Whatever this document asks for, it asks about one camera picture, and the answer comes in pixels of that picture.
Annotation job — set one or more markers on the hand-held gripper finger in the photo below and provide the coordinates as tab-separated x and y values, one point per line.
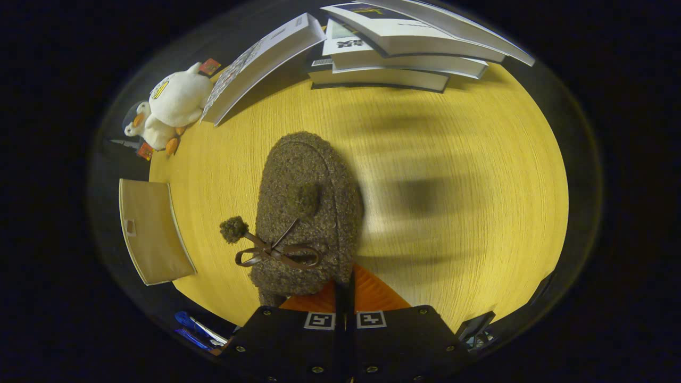
351	346
340	346

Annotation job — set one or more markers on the brown fuzzy shoe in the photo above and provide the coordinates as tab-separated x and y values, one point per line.
308	181

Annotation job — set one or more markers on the beige fabric storage box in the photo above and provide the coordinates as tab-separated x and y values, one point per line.
154	229

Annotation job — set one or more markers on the colourful display screen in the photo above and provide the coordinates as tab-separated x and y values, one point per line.
194	340

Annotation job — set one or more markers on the blue object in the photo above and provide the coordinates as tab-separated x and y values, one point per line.
186	319

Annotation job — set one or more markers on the dark edged book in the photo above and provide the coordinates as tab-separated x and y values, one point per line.
372	80

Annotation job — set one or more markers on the grey white penguin plush toy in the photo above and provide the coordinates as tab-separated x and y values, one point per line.
154	133

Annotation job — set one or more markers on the white book with black lettering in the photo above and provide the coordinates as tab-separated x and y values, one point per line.
372	58

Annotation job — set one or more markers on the white duck plush toy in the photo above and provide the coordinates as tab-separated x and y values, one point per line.
181	98

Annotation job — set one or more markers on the grey patterned book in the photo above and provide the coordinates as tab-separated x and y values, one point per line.
255	64

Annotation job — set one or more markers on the large white book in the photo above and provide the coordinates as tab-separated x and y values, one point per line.
452	26

